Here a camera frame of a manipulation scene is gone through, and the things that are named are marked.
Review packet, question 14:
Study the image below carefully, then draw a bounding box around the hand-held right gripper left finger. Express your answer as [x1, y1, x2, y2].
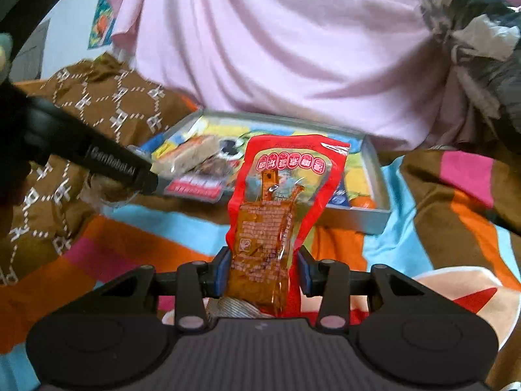
[100, 248, 232, 331]

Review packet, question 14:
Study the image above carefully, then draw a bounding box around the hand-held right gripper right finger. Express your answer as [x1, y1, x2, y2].
[297, 248, 424, 331]

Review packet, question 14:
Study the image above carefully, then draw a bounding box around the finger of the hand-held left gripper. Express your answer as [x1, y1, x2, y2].
[130, 159, 159, 196]

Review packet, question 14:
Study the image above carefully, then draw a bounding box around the yellow green snack packet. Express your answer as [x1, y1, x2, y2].
[152, 140, 189, 164]

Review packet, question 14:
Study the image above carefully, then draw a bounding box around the clear packet of mixed snacks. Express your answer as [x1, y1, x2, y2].
[165, 159, 242, 203]

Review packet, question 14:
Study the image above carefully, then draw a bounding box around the red snack packet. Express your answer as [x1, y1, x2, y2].
[226, 132, 351, 319]

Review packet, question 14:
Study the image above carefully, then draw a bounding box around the grey tray with frog drawing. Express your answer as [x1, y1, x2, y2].
[152, 109, 392, 235]

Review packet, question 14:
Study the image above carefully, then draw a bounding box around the orange tangerine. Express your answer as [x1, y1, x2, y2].
[350, 195, 377, 211]

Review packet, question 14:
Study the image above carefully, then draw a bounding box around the brown patterned quilt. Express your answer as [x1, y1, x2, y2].
[0, 51, 204, 286]

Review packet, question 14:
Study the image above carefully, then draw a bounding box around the colourful cartoon blanket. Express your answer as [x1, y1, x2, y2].
[0, 147, 521, 391]

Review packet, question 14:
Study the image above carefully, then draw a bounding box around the pink bed sheet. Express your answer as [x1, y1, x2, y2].
[106, 0, 465, 151]

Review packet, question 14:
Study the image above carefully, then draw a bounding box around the clear bag of clothes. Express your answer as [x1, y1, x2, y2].
[419, 0, 521, 131]

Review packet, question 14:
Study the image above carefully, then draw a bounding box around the dark wall panel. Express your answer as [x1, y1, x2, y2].
[12, 18, 51, 83]

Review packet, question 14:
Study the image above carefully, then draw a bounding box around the cartoon wall poster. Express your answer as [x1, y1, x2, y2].
[87, 0, 120, 50]

